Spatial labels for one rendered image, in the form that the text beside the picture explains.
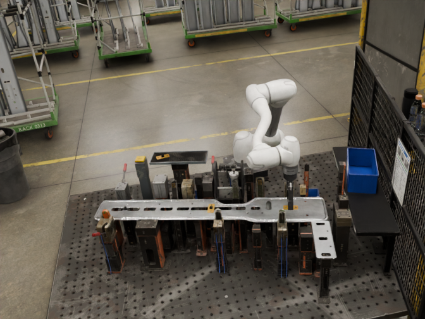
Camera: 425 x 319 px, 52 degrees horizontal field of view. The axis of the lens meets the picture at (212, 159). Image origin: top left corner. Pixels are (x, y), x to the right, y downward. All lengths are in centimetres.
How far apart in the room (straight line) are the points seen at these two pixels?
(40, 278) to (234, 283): 196
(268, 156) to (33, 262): 257
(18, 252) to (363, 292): 302
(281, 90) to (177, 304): 141
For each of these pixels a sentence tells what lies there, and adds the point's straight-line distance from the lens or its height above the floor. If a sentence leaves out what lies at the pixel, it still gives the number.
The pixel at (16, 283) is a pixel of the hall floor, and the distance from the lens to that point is 406.
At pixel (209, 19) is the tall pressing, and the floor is 47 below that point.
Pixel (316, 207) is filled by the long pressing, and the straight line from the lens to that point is 258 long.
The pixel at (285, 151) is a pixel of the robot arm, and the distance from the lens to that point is 230.
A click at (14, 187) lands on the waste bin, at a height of 18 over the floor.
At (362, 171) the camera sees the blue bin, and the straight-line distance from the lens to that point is 287.
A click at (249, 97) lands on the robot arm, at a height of 151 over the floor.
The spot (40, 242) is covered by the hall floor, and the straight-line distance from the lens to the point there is 436.
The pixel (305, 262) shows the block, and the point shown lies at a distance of 254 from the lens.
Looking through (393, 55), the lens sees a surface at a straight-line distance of 486.
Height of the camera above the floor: 257
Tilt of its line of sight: 31 degrees down
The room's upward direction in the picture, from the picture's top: 6 degrees counter-clockwise
